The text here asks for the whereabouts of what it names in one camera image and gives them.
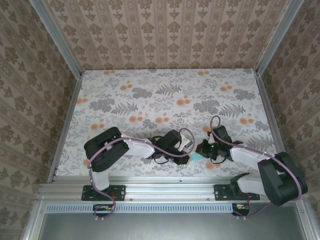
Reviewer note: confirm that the light blue cloth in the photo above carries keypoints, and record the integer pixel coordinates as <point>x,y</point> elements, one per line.
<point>196,157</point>

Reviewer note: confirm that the aluminium table side rail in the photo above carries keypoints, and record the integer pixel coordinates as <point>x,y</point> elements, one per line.
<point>271,117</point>
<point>71,112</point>

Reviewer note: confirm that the aluminium lower frame beam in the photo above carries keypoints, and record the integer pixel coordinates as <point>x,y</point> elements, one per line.
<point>32,222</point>
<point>306,222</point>

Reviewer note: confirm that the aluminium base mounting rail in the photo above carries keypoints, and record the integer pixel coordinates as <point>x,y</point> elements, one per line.
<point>170,190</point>

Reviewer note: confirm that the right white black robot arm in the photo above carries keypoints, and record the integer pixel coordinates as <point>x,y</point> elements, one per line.
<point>247,155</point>

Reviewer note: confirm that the grey metal panel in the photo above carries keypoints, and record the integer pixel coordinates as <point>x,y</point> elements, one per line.
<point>175,227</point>

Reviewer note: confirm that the aluminium corner frame post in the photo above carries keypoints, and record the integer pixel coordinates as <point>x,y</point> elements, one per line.
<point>57,40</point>
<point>280,37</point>

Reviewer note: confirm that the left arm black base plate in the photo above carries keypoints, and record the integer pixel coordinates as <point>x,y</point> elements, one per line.
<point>86,194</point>

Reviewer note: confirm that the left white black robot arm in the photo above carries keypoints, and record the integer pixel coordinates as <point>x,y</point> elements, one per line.
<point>140,147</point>

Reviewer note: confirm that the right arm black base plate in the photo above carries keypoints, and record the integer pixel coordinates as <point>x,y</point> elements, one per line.
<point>220,192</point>

